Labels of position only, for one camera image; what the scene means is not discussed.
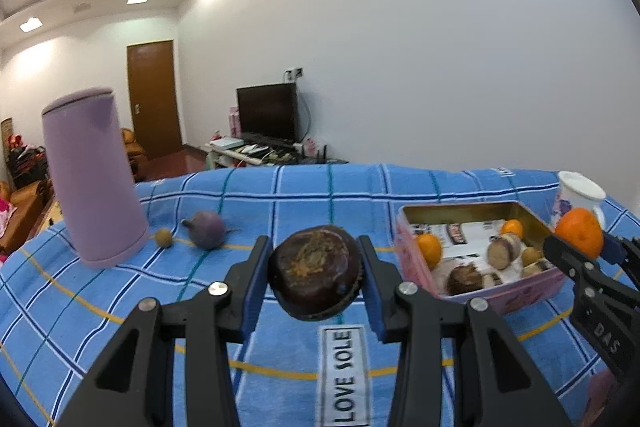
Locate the round purple fruit with stem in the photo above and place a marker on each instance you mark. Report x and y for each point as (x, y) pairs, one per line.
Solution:
(207, 230)

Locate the orange fruit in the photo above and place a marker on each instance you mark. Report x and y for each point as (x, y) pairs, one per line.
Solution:
(430, 249)
(580, 228)

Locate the purple cylindrical container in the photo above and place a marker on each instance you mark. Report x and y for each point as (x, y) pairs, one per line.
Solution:
(92, 178)

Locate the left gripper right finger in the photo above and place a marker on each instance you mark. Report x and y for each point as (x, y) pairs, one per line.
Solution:
(496, 383)

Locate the pink metal tin box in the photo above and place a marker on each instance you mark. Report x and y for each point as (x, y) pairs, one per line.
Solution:
(504, 299)

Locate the black television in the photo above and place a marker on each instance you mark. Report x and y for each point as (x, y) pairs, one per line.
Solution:
(269, 111)

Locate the dark brown passion fruit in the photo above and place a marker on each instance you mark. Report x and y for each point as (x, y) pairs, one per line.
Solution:
(316, 273)

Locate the small mandarin orange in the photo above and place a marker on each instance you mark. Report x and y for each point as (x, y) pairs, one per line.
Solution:
(514, 227)

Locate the small brown wrinkled fruit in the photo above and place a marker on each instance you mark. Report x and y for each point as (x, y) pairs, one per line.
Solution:
(539, 266)

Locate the small tan round fruit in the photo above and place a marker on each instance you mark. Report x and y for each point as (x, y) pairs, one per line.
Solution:
(530, 255)

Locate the person's right hand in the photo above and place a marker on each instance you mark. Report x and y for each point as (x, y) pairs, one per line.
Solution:
(601, 387)

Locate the printed paper sheet in tin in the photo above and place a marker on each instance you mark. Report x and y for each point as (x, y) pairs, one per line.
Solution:
(464, 243)

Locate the small olive round fruit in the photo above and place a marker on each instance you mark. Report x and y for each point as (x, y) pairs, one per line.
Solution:
(163, 238)

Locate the white tv stand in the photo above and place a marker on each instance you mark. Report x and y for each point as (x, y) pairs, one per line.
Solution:
(230, 152)

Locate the cut purple yam slice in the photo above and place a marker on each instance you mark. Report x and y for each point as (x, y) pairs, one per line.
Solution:
(503, 250)

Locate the orange leather sofa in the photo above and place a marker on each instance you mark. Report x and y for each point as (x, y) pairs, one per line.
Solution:
(29, 203)

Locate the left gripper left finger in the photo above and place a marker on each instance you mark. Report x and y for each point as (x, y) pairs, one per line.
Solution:
(131, 383)

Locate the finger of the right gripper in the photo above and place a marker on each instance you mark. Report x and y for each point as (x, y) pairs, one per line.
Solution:
(605, 311)
(622, 252)

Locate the brown wooden door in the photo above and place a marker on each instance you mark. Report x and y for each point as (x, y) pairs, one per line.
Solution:
(152, 95)

